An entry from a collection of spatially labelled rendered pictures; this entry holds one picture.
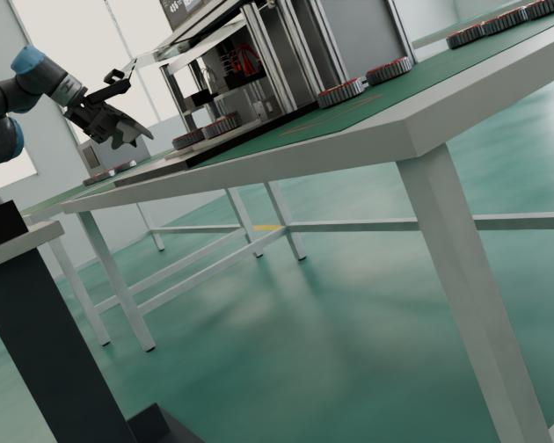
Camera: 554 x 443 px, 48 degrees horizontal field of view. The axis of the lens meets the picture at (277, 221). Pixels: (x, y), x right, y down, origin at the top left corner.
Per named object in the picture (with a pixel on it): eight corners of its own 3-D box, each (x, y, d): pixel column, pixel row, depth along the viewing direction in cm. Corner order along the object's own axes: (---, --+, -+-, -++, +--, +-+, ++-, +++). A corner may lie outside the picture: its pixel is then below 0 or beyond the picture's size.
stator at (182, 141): (185, 148, 182) (180, 135, 181) (170, 154, 191) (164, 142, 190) (215, 134, 188) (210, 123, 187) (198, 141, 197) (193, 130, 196)
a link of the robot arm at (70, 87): (66, 76, 152) (72, 68, 144) (81, 89, 153) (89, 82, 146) (47, 100, 149) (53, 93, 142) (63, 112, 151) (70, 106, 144)
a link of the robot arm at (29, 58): (19, 54, 148) (32, 35, 143) (59, 84, 153) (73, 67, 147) (3, 75, 144) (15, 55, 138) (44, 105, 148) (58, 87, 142)
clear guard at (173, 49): (127, 83, 167) (118, 62, 166) (105, 100, 188) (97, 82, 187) (226, 47, 182) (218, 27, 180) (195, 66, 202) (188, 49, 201)
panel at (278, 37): (338, 90, 161) (295, -21, 156) (231, 128, 219) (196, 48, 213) (341, 89, 162) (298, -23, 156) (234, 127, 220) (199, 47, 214)
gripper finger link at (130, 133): (142, 154, 149) (112, 138, 151) (156, 135, 151) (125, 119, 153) (140, 148, 146) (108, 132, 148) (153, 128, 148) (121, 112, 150)
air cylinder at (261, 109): (267, 119, 171) (260, 100, 170) (255, 123, 177) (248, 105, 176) (282, 112, 173) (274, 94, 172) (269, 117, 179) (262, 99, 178)
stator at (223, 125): (216, 137, 161) (210, 124, 160) (200, 142, 171) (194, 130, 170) (251, 122, 166) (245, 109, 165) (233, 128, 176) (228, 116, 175)
